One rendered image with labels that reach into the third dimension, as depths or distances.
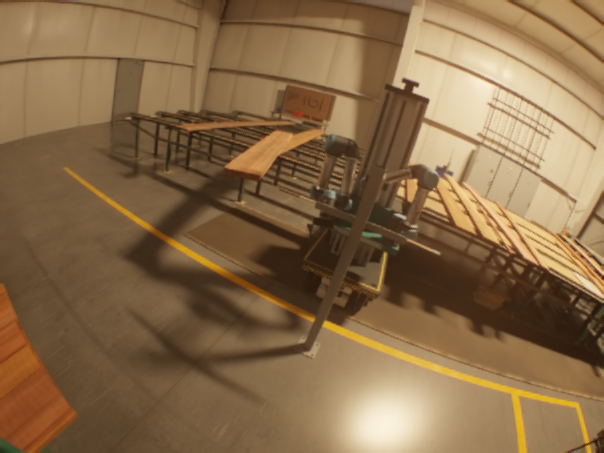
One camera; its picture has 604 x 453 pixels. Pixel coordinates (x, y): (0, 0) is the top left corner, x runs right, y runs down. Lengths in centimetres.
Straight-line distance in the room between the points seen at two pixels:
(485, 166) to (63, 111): 1237
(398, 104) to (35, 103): 829
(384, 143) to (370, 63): 718
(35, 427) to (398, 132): 259
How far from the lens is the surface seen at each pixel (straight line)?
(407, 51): 802
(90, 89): 910
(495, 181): 878
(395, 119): 205
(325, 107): 898
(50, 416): 121
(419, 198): 178
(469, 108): 907
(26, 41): 855
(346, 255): 136
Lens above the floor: 150
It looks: 27 degrees down
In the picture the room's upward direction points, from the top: 16 degrees clockwise
